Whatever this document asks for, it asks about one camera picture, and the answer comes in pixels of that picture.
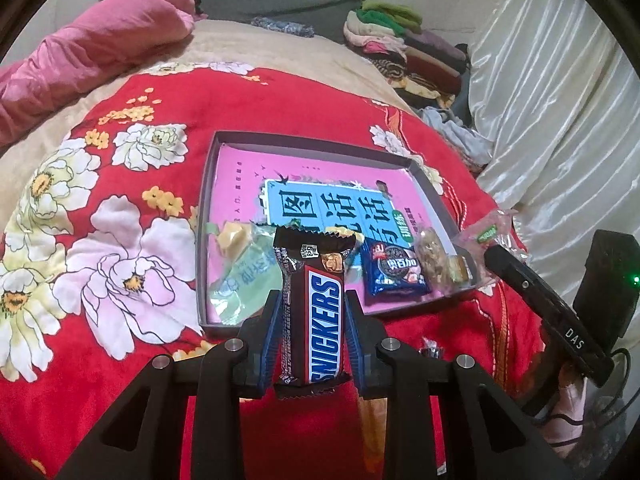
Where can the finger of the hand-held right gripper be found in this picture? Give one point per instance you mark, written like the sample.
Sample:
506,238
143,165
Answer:
505,265

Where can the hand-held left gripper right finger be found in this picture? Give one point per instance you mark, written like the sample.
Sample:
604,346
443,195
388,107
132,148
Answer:
356,345

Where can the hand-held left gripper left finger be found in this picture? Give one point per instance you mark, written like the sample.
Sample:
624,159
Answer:
267,340

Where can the clear packet with green label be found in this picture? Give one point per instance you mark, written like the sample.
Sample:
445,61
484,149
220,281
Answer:
480,232

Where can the brown chocolate bar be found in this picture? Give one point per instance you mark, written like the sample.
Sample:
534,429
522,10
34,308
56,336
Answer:
320,320

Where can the small clear pastry packet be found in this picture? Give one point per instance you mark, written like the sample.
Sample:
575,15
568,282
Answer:
460,270

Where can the light green pastry packet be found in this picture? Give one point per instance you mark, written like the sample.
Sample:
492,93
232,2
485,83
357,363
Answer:
245,280

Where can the clear nut brittle packet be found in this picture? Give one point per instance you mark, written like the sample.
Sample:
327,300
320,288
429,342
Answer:
432,257

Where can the blue cookie packet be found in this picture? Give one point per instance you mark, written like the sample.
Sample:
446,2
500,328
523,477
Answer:
395,270

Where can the brown cardboard box tray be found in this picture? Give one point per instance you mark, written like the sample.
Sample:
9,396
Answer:
207,210

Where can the person's right forearm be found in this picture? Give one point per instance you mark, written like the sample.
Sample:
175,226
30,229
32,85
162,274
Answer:
567,405

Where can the grey crumpled garments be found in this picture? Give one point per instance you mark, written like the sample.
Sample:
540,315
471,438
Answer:
460,135

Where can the white satin curtain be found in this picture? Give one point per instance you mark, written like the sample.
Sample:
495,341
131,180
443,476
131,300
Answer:
560,110

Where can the pink book with blue label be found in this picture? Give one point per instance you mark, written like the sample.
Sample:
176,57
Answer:
240,175

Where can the pile of folded clothes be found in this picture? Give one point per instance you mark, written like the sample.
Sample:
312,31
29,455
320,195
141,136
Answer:
415,55

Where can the red floral blanket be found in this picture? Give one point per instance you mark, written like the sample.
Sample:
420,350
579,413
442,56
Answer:
250,105

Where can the beige bed sheet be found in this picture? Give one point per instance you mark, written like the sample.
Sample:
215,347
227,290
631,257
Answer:
300,55

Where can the blue patterned cloth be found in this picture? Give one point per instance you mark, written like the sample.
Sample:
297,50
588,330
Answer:
282,26

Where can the pink quilt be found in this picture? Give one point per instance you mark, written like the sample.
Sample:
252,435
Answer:
90,40

